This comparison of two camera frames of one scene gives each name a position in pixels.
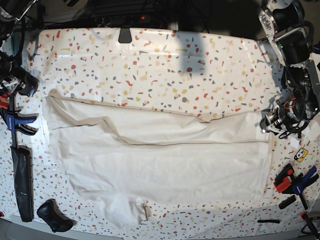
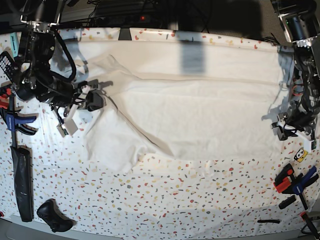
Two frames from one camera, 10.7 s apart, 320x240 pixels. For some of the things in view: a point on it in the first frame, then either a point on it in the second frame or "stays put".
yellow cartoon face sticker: x=301 y=154 stays put
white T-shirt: x=120 y=159 → x=192 y=100
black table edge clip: x=125 y=36 stays put
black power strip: x=124 y=20 stays put
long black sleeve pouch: x=22 y=166 stays put
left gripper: x=10 y=83 → x=63 y=95
